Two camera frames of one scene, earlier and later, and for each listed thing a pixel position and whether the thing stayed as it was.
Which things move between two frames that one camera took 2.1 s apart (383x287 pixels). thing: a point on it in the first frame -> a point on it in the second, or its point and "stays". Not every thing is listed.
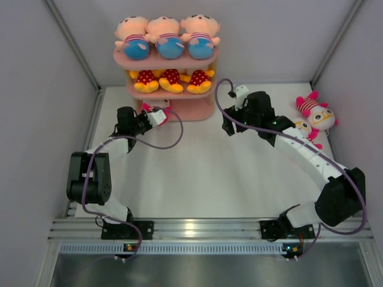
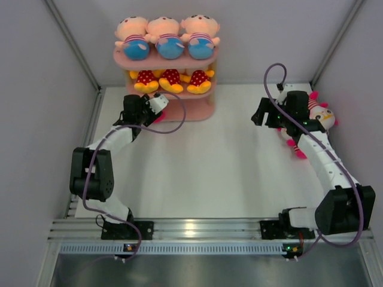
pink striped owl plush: x=318 y=115 stays
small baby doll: x=201 y=31 stays
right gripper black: x=235 y=114 -> x=267 y=106
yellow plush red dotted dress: x=146 y=80 stays
